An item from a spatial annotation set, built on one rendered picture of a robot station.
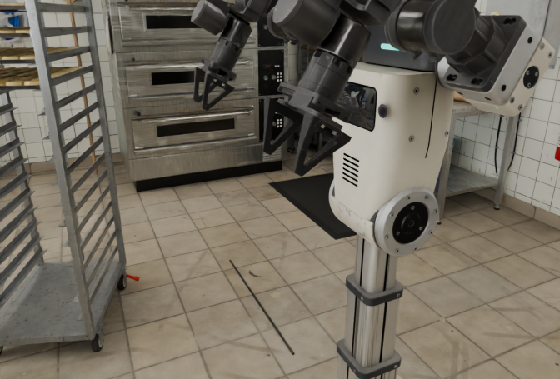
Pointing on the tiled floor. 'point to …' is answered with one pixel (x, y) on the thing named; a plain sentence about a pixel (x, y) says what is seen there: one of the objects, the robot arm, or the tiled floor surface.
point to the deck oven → (159, 50)
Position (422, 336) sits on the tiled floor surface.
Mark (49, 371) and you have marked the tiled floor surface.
